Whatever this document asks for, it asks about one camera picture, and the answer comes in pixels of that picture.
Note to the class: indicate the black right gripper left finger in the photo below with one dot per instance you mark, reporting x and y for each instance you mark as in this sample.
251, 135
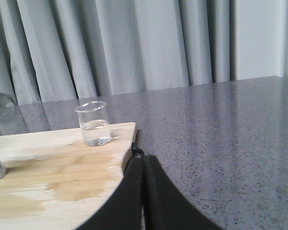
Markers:
122, 211

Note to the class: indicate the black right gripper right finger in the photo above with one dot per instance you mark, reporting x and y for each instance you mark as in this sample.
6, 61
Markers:
165, 208

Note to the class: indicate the small clear glass beaker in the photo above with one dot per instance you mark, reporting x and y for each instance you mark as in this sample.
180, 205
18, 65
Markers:
94, 124

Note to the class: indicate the light wooden cutting board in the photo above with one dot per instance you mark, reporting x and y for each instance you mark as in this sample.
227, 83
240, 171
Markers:
56, 182

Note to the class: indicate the grey pleated curtain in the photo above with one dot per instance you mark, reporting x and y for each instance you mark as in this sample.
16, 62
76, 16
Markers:
55, 50

